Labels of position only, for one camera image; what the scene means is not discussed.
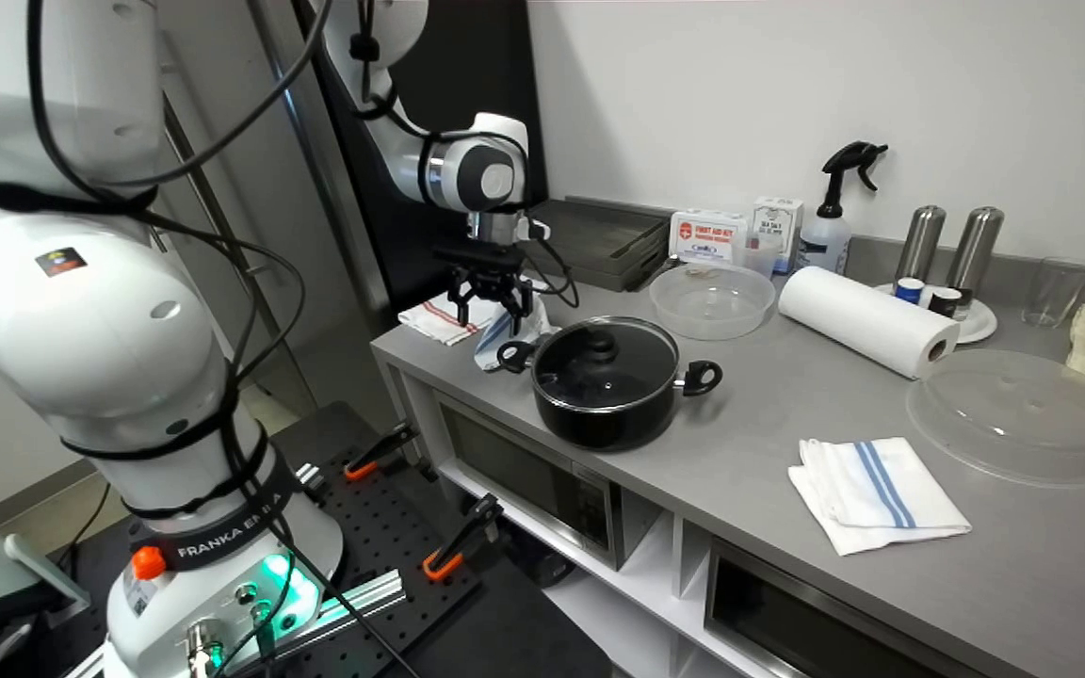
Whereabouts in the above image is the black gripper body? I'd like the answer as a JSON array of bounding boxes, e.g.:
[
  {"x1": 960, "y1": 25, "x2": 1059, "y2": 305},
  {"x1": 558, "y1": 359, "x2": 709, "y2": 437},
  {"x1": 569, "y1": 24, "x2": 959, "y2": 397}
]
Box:
[{"x1": 444, "y1": 265, "x2": 535, "y2": 312}]

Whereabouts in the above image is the glass pot lid black knob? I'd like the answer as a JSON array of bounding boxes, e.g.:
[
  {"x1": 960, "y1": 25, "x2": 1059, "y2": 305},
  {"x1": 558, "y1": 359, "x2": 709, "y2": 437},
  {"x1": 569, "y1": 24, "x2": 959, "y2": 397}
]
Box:
[{"x1": 532, "y1": 317, "x2": 687, "y2": 415}]

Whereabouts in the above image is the black cooking pot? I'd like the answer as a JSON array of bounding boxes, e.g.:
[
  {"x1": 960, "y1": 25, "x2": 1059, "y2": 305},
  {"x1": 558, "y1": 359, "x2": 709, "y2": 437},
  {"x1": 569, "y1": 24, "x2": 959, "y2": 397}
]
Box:
[{"x1": 495, "y1": 312, "x2": 728, "y2": 455}]

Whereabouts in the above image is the orange knob on robot base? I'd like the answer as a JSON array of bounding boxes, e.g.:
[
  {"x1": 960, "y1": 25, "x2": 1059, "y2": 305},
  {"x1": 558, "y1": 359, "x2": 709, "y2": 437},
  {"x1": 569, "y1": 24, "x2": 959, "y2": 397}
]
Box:
[{"x1": 130, "y1": 544, "x2": 174, "y2": 583}]

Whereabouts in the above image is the white towel red stripe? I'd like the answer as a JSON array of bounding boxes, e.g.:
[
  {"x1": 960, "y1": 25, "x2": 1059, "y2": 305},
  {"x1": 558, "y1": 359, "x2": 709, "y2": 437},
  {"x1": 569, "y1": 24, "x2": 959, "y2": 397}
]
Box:
[{"x1": 397, "y1": 269, "x2": 554, "y2": 352}]

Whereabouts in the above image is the crumpled white cloth blue stripe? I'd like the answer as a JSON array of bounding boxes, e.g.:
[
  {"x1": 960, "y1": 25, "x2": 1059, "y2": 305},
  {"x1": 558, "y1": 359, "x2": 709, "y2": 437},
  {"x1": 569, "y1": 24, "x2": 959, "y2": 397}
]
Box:
[{"x1": 471, "y1": 289, "x2": 562, "y2": 377}]

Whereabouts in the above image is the dark grey tray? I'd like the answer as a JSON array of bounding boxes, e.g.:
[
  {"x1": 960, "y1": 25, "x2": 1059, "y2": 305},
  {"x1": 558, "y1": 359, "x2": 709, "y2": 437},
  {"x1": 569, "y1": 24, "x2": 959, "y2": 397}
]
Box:
[{"x1": 525, "y1": 196, "x2": 674, "y2": 294}]

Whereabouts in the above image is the grey counter cabinet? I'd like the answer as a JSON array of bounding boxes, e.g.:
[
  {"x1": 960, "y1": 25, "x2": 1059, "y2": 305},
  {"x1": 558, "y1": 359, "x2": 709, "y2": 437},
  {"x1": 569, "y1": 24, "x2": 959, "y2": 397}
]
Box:
[{"x1": 371, "y1": 234, "x2": 1085, "y2": 678}]

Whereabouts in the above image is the clear plastic bowl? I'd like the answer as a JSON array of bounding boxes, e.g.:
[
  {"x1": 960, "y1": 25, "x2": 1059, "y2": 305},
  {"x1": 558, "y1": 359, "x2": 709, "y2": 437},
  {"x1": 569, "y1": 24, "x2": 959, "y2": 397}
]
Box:
[{"x1": 645, "y1": 261, "x2": 782, "y2": 342}]

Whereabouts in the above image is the white box red logo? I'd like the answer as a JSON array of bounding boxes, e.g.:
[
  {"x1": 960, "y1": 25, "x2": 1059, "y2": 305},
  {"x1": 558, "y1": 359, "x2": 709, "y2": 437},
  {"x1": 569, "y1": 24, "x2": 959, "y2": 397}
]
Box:
[{"x1": 666, "y1": 202, "x2": 755, "y2": 269}]

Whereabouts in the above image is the black tall panel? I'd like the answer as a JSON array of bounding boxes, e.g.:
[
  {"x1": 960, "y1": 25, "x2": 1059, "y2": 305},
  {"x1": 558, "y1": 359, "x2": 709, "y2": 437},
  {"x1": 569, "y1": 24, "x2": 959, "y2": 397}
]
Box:
[{"x1": 289, "y1": 0, "x2": 554, "y2": 317}]

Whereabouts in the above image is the black perforated robot table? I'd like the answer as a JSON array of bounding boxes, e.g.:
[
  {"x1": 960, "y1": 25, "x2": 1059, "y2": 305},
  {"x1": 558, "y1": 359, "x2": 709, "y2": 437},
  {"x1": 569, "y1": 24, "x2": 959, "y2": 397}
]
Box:
[{"x1": 65, "y1": 398, "x2": 622, "y2": 678}]

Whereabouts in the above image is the spray bottle black trigger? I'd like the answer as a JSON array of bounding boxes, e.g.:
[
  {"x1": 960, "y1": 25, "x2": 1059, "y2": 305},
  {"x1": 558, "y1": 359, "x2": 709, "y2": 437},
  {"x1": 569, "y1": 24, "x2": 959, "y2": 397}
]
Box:
[{"x1": 797, "y1": 138, "x2": 892, "y2": 277}]

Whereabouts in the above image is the white paper towel roll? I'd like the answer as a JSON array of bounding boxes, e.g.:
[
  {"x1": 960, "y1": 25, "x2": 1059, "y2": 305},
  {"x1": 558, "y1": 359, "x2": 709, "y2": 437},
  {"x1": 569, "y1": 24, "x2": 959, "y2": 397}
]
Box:
[{"x1": 778, "y1": 265, "x2": 964, "y2": 382}]

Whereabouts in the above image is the folded white towel blue stripe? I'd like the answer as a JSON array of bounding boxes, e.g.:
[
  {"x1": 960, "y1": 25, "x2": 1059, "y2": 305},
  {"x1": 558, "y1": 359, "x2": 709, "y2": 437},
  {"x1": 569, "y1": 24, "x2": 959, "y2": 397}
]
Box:
[{"x1": 783, "y1": 433, "x2": 975, "y2": 563}]

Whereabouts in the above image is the small jar black lid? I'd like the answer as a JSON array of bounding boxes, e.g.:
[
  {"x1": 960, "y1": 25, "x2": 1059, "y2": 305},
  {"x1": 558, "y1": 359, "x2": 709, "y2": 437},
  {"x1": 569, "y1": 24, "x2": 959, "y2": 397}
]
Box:
[{"x1": 925, "y1": 283, "x2": 967, "y2": 319}]

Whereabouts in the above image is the white plate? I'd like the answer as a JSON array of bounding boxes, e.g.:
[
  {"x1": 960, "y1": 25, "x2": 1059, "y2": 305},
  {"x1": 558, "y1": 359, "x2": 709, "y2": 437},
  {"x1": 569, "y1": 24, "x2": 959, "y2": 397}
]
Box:
[{"x1": 876, "y1": 277, "x2": 1004, "y2": 347}]

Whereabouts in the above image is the clear plastic dome cover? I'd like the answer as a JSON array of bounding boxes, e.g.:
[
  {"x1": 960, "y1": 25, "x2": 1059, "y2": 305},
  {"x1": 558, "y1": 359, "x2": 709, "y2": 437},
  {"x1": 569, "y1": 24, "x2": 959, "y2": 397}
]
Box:
[{"x1": 906, "y1": 347, "x2": 1085, "y2": 489}]

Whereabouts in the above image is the clear drinking glass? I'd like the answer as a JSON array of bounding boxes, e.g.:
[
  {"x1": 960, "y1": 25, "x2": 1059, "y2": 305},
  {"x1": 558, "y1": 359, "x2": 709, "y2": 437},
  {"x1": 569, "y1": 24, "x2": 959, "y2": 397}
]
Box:
[{"x1": 1026, "y1": 269, "x2": 1085, "y2": 333}]

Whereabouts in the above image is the black clamp orange handle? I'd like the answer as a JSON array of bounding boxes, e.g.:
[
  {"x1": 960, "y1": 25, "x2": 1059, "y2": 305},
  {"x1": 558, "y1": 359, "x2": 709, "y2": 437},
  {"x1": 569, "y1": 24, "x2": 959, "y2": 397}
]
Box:
[
  {"x1": 417, "y1": 489, "x2": 505, "y2": 587},
  {"x1": 341, "y1": 421, "x2": 424, "y2": 486}
]

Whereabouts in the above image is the grey metal door with handles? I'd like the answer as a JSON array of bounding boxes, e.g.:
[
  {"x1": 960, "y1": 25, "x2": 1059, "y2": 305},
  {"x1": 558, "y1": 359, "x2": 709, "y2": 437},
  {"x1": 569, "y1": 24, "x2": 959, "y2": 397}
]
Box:
[{"x1": 125, "y1": 0, "x2": 383, "y2": 382}]

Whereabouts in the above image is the aluminium rail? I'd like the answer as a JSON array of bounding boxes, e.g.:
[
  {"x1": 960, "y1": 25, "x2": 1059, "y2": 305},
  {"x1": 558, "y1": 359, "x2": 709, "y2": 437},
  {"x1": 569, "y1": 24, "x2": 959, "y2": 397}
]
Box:
[{"x1": 293, "y1": 564, "x2": 411, "y2": 632}]

